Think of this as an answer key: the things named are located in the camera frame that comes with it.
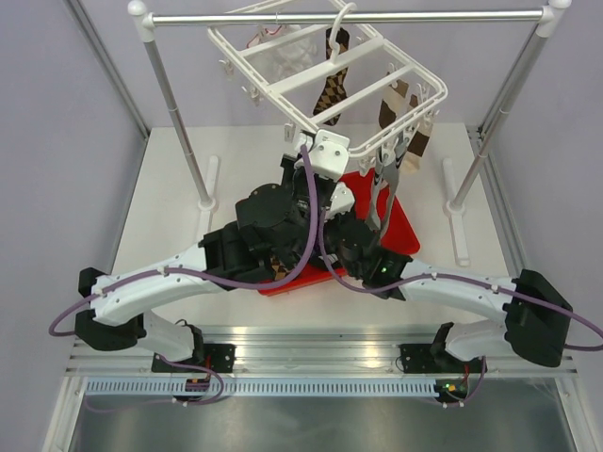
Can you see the grey striped sock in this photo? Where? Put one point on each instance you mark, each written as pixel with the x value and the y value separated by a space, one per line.
pixel 377 193
pixel 393 188

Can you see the white glove with red trim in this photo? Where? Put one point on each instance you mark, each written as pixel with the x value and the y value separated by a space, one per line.
pixel 278 64

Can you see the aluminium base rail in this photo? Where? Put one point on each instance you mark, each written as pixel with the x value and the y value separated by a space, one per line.
pixel 271 351

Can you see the beige brown striped sock left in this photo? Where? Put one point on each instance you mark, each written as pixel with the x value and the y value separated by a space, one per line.
pixel 394 102

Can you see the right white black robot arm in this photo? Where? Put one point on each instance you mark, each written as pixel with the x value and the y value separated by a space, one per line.
pixel 526 316

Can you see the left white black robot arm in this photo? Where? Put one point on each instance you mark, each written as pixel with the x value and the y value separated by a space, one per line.
pixel 269 243

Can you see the grey striped sock back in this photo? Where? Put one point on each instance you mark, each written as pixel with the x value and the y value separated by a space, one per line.
pixel 393 188

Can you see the brown argyle sock hanging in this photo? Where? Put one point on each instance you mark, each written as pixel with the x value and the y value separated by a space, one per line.
pixel 334 90

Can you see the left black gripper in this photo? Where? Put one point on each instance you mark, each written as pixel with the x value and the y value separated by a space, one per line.
pixel 292 171

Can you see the grey striped sock front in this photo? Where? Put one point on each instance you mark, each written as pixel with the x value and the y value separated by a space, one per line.
pixel 377 193

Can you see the brown argyle sock in bin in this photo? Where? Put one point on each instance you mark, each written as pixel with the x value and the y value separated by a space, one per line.
pixel 280 270

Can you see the red plastic bin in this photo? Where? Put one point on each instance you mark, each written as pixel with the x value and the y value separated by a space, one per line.
pixel 399 237

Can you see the beige brown striped sock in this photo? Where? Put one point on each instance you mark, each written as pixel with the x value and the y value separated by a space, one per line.
pixel 418 144
pixel 394 102

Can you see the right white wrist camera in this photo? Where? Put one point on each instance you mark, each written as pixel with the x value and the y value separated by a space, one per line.
pixel 341 201

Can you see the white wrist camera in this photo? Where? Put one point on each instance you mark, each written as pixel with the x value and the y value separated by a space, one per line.
pixel 328 152
pixel 341 201

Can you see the metal clothes rack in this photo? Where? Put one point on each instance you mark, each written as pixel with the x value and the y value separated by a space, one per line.
pixel 545 18

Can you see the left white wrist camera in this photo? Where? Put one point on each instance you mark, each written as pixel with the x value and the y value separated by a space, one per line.
pixel 328 152

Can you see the white slotted cable duct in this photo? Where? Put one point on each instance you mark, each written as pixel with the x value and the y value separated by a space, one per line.
pixel 262 387

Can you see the white clip sock hanger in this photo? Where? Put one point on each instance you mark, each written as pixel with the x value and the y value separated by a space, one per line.
pixel 316 73

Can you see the beige brown striped sock right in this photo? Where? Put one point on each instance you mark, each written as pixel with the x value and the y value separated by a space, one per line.
pixel 418 144

